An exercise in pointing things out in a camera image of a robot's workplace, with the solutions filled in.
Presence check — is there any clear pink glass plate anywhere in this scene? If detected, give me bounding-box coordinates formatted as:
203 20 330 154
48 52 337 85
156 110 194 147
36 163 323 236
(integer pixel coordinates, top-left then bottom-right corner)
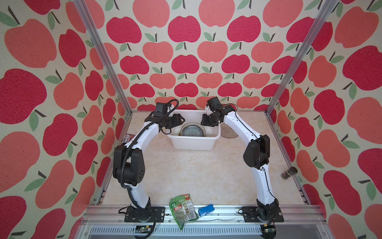
179 122 207 137

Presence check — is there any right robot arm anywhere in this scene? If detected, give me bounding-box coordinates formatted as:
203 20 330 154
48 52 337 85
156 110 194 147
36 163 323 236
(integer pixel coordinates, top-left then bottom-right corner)
201 104 280 222

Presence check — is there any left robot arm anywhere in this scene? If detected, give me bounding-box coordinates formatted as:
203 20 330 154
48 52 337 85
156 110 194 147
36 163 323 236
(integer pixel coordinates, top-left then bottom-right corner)
112 114 185 211

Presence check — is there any white plastic bin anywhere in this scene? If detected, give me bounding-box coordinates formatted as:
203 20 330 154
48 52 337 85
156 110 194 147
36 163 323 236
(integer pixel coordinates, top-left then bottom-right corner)
167 110 221 150

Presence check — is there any purple snack bag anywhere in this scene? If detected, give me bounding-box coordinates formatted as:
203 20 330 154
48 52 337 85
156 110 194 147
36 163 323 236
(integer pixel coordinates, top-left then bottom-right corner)
121 133 135 144

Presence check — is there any green snack packet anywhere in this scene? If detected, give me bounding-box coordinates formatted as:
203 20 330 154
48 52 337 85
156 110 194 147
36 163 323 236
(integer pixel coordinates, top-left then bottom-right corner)
169 194 199 230

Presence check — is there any blue small box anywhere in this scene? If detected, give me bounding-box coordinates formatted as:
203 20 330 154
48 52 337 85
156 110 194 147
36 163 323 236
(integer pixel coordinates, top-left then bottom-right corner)
198 204 215 217

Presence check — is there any dark spice jar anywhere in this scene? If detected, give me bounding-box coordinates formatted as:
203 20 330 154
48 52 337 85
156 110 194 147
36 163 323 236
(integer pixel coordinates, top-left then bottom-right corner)
281 166 298 180

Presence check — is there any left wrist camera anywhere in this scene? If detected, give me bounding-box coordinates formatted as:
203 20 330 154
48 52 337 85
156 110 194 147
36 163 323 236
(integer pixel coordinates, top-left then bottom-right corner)
153 103 171 117

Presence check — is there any black corrugated cable hose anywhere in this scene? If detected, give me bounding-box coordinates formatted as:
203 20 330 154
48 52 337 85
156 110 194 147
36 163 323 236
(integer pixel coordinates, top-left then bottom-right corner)
120 99 180 239

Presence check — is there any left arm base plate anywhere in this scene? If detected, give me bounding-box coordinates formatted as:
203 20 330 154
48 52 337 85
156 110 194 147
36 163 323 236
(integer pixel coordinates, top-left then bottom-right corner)
124 206 166 223

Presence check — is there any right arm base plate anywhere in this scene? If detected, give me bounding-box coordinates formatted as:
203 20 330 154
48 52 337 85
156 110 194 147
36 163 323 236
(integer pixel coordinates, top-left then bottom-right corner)
238 207 285 223

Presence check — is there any left aluminium frame post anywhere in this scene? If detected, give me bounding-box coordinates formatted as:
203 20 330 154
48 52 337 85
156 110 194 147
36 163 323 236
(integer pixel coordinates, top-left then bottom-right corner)
74 0 132 116

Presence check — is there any aluminium frame post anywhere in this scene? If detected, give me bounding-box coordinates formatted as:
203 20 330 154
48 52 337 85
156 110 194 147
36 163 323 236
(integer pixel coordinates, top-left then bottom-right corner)
74 0 132 116
265 0 338 117

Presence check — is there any aluminium front rail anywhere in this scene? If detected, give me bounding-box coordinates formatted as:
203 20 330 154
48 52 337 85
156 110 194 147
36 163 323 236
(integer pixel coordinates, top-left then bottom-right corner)
74 205 334 239

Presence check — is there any right aluminium frame post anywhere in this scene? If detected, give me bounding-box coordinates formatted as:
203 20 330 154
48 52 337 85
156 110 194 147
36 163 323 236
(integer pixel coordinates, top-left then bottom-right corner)
265 0 338 117

